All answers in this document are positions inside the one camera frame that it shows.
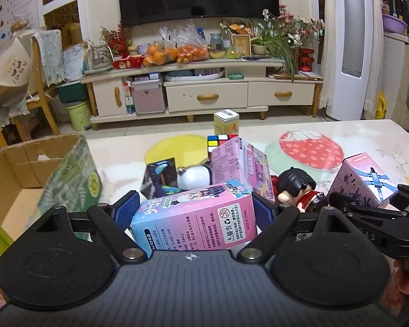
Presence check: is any bag of oranges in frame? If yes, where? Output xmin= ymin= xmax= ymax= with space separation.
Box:
xmin=142 ymin=20 xmax=210 ymax=67

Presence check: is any potted flower plant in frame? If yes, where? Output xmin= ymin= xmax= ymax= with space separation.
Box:
xmin=252 ymin=4 xmax=325 ymax=80

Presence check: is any green waste bin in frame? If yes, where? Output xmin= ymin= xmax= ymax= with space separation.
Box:
xmin=65 ymin=101 xmax=92 ymax=131

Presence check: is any white tower air conditioner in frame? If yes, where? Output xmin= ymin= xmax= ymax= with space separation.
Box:
xmin=322 ymin=0 xmax=383 ymax=121

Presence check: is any pink box with blue ribbon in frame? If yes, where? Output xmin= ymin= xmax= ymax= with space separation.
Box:
xmin=327 ymin=153 xmax=398 ymax=207

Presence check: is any brown cardboard box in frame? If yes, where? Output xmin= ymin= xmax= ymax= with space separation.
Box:
xmin=0 ymin=134 xmax=103 ymax=240

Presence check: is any Rubik's cube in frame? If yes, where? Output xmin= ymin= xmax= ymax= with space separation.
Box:
xmin=207 ymin=134 xmax=238 ymax=158

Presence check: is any dark galaxy folding cube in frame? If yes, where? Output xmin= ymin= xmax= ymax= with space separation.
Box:
xmin=140 ymin=158 xmax=182 ymax=199

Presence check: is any pink blue toy box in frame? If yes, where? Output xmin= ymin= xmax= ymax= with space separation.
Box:
xmin=130 ymin=179 xmax=257 ymax=255

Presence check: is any tall pink toy box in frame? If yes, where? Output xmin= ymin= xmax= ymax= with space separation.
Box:
xmin=208 ymin=136 xmax=275 ymax=203

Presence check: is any white panda ball toy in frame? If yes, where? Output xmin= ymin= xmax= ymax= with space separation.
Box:
xmin=177 ymin=165 xmax=212 ymax=190

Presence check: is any wooden picture frame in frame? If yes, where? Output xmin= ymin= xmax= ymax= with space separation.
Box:
xmin=232 ymin=34 xmax=251 ymax=56

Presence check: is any cream TV cabinet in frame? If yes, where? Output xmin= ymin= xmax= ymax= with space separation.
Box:
xmin=80 ymin=58 xmax=323 ymax=126

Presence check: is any pink storage box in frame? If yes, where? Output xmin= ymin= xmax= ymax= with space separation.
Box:
xmin=131 ymin=79 xmax=167 ymax=114

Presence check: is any beige tote bag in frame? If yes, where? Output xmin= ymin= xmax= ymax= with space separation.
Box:
xmin=0 ymin=38 xmax=31 ymax=107

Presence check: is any wooden dining chair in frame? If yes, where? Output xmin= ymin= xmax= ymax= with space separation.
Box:
xmin=9 ymin=30 xmax=65 ymax=142

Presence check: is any red vase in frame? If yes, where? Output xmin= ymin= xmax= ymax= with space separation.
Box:
xmin=298 ymin=48 xmax=315 ymax=72

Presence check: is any black haired doll figure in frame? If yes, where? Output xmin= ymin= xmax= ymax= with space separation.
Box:
xmin=273 ymin=167 xmax=329 ymax=213

